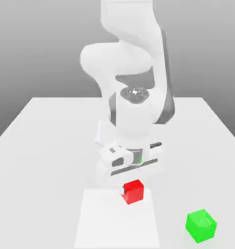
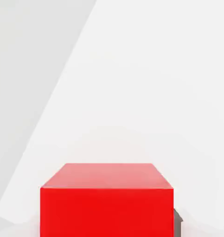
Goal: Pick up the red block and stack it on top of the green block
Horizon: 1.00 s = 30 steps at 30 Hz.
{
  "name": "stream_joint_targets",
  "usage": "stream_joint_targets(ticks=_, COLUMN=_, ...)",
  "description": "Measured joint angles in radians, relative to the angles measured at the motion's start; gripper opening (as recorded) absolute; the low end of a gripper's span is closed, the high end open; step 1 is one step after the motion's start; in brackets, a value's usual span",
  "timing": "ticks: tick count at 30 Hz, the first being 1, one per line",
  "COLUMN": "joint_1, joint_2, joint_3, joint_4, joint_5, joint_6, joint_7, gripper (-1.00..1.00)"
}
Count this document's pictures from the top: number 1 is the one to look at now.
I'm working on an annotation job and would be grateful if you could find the small green cube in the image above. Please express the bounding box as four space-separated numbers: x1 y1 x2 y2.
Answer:
185 209 218 244

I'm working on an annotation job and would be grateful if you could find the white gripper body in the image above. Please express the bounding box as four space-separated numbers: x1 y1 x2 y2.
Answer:
109 147 166 185

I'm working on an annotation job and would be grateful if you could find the small red cube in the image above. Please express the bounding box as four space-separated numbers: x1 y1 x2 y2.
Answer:
121 179 145 205

